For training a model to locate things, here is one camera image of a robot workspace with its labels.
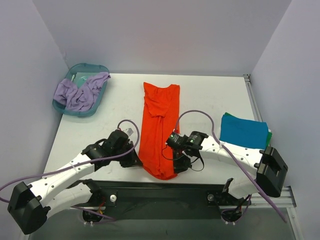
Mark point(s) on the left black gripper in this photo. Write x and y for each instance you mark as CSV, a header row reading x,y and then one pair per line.
x,y
132,158

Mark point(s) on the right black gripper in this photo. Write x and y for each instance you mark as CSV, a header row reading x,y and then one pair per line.
x,y
181,163

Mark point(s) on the orange t shirt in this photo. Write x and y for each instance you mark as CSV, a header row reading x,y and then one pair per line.
x,y
160,114

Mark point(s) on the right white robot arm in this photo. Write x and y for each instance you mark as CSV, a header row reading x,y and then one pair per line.
x,y
264,169

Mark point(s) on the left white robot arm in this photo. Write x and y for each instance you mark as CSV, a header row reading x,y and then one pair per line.
x,y
30,205

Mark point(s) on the purple t shirt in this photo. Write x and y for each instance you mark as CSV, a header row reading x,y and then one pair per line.
x,y
83,98

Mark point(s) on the folded blue t shirt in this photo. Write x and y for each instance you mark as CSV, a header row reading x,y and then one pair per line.
x,y
243,132

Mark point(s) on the teal plastic basket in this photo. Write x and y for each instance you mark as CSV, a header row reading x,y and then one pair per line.
x,y
79,74

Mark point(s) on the folded green t shirt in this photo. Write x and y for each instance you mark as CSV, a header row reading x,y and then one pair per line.
x,y
268,138

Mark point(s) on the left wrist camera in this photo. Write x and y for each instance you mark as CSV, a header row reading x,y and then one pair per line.
x,y
129,131

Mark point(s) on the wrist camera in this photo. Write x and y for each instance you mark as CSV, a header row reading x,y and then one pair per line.
x,y
176,141
129,131

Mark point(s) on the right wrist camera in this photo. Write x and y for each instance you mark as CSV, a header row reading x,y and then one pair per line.
x,y
176,141

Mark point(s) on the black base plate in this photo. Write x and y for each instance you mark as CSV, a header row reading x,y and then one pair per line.
x,y
163,201

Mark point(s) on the aluminium mounting rail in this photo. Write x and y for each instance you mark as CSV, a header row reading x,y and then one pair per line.
x,y
81,193

